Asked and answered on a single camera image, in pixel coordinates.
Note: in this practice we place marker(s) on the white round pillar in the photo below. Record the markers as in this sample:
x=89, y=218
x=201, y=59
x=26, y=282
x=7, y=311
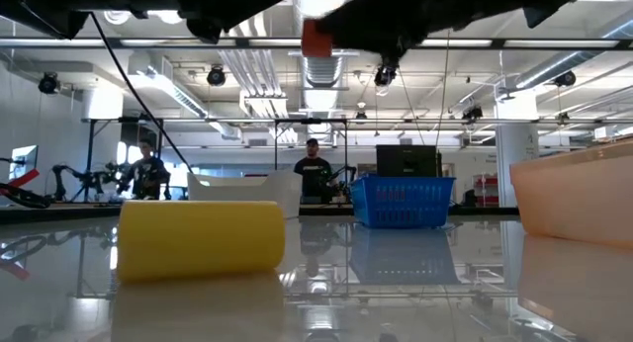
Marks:
x=516, y=159

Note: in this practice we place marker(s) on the white-screen monitor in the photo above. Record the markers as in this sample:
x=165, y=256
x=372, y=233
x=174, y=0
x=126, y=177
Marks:
x=24, y=161

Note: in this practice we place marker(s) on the black background robot arm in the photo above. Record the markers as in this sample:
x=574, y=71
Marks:
x=341, y=176
x=89, y=179

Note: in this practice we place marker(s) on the orange plastic tray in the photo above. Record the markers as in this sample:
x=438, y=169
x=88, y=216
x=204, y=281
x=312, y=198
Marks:
x=578, y=198

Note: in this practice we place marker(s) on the blue plastic basket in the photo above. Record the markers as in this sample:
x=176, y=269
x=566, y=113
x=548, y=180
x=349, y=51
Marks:
x=400, y=203

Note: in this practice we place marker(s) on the red storage shelf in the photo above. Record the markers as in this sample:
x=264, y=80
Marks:
x=487, y=184

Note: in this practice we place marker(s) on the large silver ribbed duct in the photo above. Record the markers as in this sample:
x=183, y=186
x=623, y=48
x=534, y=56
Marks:
x=324, y=70

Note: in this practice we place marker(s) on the person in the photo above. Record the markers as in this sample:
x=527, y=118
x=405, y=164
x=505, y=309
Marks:
x=146, y=176
x=312, y=171

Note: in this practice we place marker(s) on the yellow cylinder block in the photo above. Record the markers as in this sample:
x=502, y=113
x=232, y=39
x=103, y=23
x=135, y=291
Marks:
x=198, y=240

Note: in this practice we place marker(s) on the black ceiling spotlight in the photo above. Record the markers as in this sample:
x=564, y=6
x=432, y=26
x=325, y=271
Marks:
x=48, y=83
x=565, y=78
x=216, y=76
x=385, y=76
x=472, y=113

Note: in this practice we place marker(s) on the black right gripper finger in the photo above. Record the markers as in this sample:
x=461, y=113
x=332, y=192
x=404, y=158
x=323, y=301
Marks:
x=338, y=28

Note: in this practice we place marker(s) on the red bar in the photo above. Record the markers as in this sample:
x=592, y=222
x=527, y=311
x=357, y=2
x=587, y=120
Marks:
x=25, y=178

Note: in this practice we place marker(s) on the small red block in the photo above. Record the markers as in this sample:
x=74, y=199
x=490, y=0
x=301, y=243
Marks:
x=311, y=43

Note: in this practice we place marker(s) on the silver round ventilation duct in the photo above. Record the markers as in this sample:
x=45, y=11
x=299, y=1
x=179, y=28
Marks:
x=569, y=60

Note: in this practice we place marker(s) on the white rectangular duct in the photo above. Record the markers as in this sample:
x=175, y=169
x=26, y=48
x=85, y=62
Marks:
x=163, y=85

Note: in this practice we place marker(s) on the white plastic bin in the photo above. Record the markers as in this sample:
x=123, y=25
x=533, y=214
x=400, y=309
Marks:
x=277, y=194

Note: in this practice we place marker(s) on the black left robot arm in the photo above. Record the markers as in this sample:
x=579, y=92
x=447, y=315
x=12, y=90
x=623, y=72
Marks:
x=49, y=6

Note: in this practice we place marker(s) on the black monitor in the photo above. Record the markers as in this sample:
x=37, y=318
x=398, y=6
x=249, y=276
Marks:
x=405, y=159

